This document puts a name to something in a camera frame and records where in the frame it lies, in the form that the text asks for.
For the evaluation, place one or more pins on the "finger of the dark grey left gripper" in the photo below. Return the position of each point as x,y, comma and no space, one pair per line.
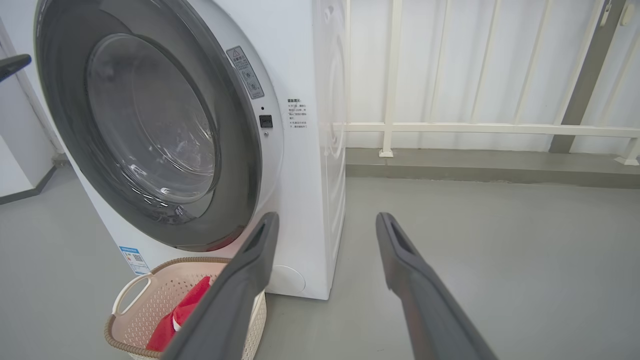
12,65

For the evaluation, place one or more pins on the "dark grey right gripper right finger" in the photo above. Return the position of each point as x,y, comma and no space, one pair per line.
425,310

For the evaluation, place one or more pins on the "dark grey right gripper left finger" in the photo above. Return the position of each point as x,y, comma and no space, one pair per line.
230,305

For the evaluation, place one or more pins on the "red and white garment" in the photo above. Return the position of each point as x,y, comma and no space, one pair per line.
192,305

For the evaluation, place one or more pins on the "round glass washing machine door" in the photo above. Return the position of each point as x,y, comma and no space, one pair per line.
65,100

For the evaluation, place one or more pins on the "cream perforated laundry basket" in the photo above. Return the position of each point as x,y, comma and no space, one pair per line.
150,300

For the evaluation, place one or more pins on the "white front-load washing machine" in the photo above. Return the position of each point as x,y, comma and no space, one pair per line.
305,200

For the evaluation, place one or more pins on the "blue energy label sticker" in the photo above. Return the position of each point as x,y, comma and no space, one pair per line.
134,260

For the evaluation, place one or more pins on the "white metal railing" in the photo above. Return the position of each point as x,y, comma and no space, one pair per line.
450,128

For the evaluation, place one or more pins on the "grey metal post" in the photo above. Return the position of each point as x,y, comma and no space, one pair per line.
585,75

